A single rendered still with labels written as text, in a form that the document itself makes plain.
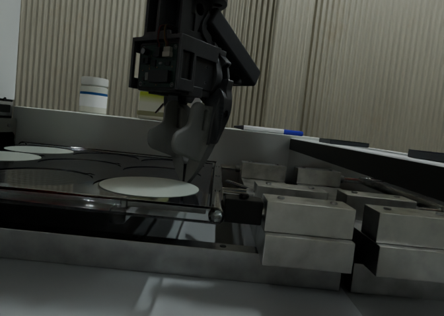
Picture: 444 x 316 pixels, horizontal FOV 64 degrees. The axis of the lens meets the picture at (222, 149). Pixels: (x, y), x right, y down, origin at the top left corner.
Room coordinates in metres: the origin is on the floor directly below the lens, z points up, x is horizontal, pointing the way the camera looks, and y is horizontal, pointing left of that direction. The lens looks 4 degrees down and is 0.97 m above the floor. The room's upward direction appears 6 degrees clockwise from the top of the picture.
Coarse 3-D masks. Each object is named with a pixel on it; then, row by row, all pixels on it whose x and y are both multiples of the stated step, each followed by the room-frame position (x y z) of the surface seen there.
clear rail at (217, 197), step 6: (216, 162) 0.64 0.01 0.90; (216, 168) 0.55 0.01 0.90; (216, 174) 0.48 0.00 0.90; (216, 180) 0.42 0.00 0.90; (222, 180) 0.45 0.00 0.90; (216, 186) 0.38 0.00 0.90; (222, 186) 0.40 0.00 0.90; (216, 192) 0.35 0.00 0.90; (222, 192) 0.36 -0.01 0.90; (210, 198) 0.33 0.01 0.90; (216, 198) 0.32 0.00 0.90; (222, 198) 0.33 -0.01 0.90; (210, 204) 0.30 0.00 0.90; (216, 204) 0.29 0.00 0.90; (222, 204) 0.30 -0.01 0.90; (222, 216) 0.28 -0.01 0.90; (216, 222) 0.28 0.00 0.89
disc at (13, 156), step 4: (0, 152) 0.49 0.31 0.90; (4, 152) 0.49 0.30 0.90; (8, 152) 0.50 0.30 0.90; (12, 152) 0.50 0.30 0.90; (16, 152) 0.51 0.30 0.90; (0, 156) 0.45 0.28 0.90; (4, 156) 0.46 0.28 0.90; (8, 156) 0.46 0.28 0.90; (12, 156) 0.46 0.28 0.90; (16, 156) 0.47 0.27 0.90; (20, 156) 0.47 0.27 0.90; (24, 156) 0.48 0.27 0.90; (28, 156) 0.48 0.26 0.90; (32, 156) 0.48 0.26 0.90; (36, 156) 0.49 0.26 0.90; (0, 160) 0.42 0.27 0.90; (4, 160) 0.43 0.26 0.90; (8, 160) 0.43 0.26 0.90; (12, 160) 0.43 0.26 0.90; (16, 160) 0.44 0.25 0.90; (20, 160) 0.44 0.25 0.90; (24, 160) 0.44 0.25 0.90
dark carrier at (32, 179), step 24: (24, 144) 0.62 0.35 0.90; (0, 168) 0.37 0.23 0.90; (24, 168) 0.39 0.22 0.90; (48, 168) 0.40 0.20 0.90; (72, 168) 0.42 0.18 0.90; (96, 168) 0.44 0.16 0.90; (120, 168) 0.46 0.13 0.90; (144, 168) 0.49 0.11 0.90; (168, 168) 0.51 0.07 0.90; (96, 192) 0.30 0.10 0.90
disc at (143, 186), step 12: (108, 180) 0.36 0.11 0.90; (120, 180) 0.37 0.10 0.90; (132, 180) 0.38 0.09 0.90; (144, 180) 0.38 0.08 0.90; (156, 180) 0.39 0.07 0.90; (168, 180) 0.40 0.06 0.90; (120, 192) 0.31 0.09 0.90; (132, 192) 0.32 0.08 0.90; (144, 192) 0.32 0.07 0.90; (156, 192) 0.33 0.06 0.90; (168, 192) 0.33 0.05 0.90; (180, 192) 0.34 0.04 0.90; (192, 192) 0.34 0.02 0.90
